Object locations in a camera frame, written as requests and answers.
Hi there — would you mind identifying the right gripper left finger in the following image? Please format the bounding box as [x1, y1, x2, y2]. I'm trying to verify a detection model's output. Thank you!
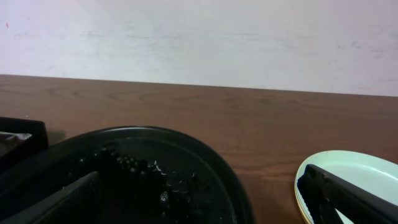
[1, 172, 101, 224]

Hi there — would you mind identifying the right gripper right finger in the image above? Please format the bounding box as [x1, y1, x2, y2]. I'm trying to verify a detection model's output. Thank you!
[297, 164, 397, 224]

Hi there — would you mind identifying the yellow plate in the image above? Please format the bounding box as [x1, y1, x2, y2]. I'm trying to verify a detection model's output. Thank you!
[295, 189, 313, 224]

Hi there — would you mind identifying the light green plate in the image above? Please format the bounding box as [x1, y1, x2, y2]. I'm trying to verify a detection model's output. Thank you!
[295, 151, 397, 205]

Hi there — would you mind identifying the black round tray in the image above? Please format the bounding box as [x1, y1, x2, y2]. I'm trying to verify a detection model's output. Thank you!
[1, 126, 254, 223]

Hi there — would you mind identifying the black rectangular water tray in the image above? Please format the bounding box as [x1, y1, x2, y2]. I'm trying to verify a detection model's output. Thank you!
[1, 117, 49, 173]

